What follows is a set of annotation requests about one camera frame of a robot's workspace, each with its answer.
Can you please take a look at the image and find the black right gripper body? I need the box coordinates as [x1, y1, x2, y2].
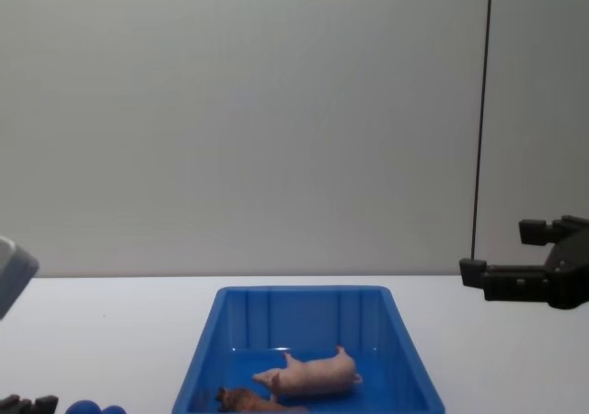
[542, 227, 589, 312]

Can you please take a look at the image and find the blue rounded toy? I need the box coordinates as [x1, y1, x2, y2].
[64, 398, 128, 414]

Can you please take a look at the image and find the brown toy animal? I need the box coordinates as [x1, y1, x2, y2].
[215, 385, 315, 414]

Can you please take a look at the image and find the blue plastic bin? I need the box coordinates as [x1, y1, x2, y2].
[171, 285, 446, 414]

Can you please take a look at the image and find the pink toy pig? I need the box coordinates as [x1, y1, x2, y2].
[251, 344, 364, 398]

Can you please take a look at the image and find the thin black hanging cable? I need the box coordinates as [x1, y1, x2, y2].
[470, 0, 494, 257]

